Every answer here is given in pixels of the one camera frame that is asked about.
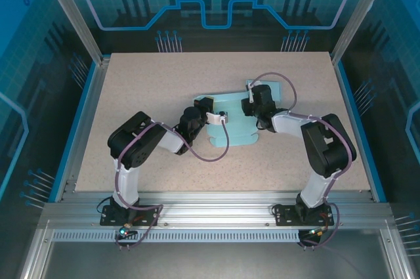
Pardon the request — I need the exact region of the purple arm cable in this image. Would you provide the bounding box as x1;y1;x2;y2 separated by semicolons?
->
113;114;230;250
249;72;358;250

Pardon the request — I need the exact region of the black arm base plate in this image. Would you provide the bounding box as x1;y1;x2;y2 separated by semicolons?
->
99;204;162;227
273;204;336;227

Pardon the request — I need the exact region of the light blue paper box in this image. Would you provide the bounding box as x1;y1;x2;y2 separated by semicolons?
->
192;91;260;149
245;79;284;109

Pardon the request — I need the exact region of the aluminium frame beam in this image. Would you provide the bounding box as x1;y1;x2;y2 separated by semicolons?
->
37;190;396;231

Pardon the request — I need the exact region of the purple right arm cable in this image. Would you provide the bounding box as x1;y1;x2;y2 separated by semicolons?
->
249;72;358;250

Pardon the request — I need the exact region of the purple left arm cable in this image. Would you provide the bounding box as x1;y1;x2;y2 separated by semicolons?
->
113;114;230;250

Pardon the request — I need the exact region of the aluminium frame post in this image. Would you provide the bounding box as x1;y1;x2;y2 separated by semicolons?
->
329;0;396;65
35;0;112;65

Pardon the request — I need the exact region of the slotted grey cable duct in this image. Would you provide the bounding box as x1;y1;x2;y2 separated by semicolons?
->
51;229;302;244

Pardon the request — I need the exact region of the small connector with green LED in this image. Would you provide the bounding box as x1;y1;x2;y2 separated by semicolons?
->
299;225;331;240
114;222;139;241

